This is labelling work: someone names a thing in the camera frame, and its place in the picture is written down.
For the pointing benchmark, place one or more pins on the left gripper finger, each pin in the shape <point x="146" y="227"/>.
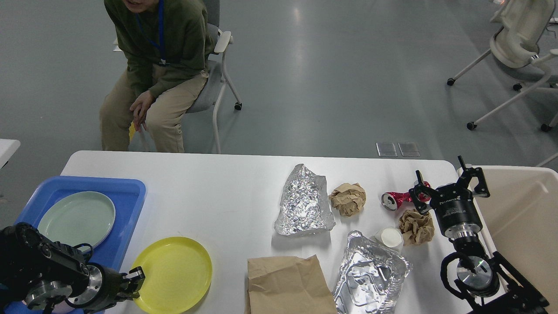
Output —
<point x="133" y="281"/>

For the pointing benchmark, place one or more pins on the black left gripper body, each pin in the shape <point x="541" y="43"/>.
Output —
<point x="105" y="289"/>

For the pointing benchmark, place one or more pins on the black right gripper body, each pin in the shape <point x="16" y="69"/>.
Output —
<point x="455" y="211"/>

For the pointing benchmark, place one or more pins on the yellow plate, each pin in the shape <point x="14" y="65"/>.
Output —
<point x="178" y="273"/>

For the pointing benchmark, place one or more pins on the aluminium foil tray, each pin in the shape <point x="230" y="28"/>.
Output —
<point x="371" y="277"/>

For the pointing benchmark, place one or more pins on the brown paper bag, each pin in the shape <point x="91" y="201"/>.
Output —
<point x="287" y="285"/>

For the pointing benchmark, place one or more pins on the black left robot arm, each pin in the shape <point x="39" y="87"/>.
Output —
<point x="44" y="273"/>

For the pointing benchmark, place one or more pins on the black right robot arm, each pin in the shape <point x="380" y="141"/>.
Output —
<point x="489" y="284"/>

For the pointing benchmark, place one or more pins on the crushed red can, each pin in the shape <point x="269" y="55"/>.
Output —
<point x="393" y="200"/>

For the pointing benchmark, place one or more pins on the crumpled brown paper wad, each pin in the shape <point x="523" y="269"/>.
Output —
<point x="416" y="229"/>

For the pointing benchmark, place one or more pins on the floor outlet plate right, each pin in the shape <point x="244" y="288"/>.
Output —
<point x="409" y="149"/>

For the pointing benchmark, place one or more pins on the floor outlet plate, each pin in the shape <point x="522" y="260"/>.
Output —
<point x="409" y="149"/>
<point x="386" y="149"/>

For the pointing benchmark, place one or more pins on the beige plastic bin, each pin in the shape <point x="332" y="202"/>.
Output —
<point x="521" y="216"/>

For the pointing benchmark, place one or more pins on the white paper cup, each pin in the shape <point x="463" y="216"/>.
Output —
<point x="390" y="237"/>

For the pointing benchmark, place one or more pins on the floor outlet plate left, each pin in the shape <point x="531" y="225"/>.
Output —
<point x="386" y="149"/>

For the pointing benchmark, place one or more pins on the crumpled brown paper ball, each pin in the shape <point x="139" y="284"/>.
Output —
<point x="348" y="199"/>

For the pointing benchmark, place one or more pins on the pale green plate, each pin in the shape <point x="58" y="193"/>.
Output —
<point x="86" y="217"/>

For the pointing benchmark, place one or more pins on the blue plastic tray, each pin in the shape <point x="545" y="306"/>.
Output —
<point x="128" y="196"/>

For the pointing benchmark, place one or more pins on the crumpled aluminium foil sheet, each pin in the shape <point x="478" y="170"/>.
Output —
<point x="304" y="207"/>

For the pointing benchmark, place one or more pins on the white office chair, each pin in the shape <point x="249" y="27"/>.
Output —
<point x="515" y="46"/>

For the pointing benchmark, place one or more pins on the white side table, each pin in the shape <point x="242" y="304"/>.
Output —
<point x="7" y="148"/>

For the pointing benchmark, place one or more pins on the grey office chair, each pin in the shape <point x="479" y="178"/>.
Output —
<point x="219" y="78"/>

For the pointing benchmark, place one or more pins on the person in khaki trousers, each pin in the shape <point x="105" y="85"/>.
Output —
<point x="166" y="44"/>

